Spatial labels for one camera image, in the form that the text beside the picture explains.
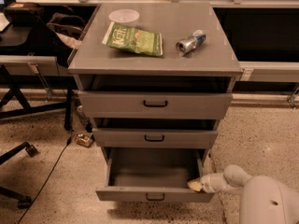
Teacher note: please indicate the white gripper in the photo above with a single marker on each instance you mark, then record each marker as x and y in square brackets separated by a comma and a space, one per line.
[207, 183]

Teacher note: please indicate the grey bottom drawer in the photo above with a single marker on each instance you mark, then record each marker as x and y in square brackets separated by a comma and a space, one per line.
[153, 175]

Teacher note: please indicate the grey drawer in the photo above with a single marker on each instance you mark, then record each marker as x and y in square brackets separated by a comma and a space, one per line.
[153, 175]
[154, 105]
[151, 138]

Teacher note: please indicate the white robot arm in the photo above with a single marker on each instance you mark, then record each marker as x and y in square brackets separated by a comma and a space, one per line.
[264, 200]

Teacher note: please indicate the grey middle drawer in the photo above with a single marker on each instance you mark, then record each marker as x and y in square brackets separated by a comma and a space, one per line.
[151, 138]

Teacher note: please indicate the grey drawer cabinet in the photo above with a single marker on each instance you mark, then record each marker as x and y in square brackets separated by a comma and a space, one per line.
[211, 68]

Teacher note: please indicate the grey top drawer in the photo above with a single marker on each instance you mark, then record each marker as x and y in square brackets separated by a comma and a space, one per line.
[154, 105]

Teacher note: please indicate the small jar on floor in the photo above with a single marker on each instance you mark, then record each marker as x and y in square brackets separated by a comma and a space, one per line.
[83, 140]

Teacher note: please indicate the silver blue soda can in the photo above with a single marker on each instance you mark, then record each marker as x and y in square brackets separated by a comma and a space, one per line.
[191, 42]

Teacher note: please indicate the green chip bag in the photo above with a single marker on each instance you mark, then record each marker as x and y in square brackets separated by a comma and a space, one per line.
[133, 40]

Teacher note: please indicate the clear plastic bowl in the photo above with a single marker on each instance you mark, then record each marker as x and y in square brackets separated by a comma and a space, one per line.
[124, 16]

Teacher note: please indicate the black bag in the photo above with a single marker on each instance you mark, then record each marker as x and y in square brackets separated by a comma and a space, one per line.
[32, 30]

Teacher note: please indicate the black desk frame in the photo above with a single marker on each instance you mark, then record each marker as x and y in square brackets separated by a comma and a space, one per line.
[35, 72]

